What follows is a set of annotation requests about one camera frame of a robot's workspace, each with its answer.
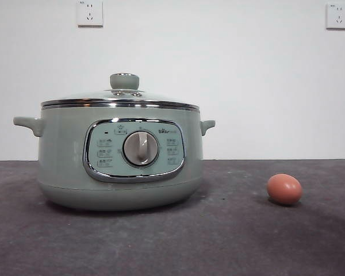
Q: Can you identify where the glass lid with green knob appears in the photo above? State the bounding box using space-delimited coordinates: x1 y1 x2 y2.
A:
40 72 200 112

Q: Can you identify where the brown egg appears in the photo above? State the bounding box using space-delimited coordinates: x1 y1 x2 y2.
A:
266 173 303 206

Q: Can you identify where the sage green electric cooking pot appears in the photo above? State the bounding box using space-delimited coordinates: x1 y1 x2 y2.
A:
13 105 216 212

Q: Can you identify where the white wall socket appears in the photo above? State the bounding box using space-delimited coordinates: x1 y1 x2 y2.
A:
325 2 345 30
76 0 104 29

